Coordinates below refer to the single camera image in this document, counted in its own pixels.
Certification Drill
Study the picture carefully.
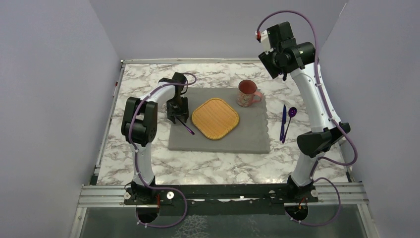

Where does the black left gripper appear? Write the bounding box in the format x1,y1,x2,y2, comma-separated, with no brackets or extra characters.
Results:
167,96,188,123

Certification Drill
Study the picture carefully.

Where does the purple iridescent fork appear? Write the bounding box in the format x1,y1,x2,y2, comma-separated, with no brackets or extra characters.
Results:
175,117,195,135

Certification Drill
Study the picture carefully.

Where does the woven yellow wicker tray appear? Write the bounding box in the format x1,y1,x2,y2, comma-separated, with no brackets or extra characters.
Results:
191,98,239,140

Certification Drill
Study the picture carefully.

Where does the pink patterned cup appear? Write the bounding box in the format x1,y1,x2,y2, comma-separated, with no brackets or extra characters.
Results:
236,80,264,107

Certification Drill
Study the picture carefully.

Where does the purple iridescent spoon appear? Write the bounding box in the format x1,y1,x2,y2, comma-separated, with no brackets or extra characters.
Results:
282,107,297,143

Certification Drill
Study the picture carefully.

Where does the grey scalloped cloth placemat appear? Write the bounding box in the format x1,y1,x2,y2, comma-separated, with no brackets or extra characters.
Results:
168,87,270,154

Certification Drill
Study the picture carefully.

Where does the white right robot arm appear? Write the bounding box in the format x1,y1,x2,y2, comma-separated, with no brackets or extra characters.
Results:
257,22,350,202

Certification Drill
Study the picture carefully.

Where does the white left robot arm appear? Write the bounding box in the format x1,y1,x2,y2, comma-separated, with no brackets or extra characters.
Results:
121,72,197,204

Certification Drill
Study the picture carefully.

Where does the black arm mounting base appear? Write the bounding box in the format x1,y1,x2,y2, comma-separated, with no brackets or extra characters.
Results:
123,183,318,216

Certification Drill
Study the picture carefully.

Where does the purple iridescent knife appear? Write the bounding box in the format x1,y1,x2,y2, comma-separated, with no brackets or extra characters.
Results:
279,105,287,141

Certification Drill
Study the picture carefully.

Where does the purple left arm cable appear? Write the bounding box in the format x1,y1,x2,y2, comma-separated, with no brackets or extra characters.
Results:
128,72,198,229

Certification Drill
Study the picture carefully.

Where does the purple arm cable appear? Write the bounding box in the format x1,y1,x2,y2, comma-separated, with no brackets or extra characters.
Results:
256,9,358,227
128,72,198,229

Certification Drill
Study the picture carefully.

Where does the aluminium table frame rail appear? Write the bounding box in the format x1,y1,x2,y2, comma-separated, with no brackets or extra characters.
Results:
69,185,126,238

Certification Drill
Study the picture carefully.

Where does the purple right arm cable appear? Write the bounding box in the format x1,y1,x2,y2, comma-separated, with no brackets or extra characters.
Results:
256,9,358,227

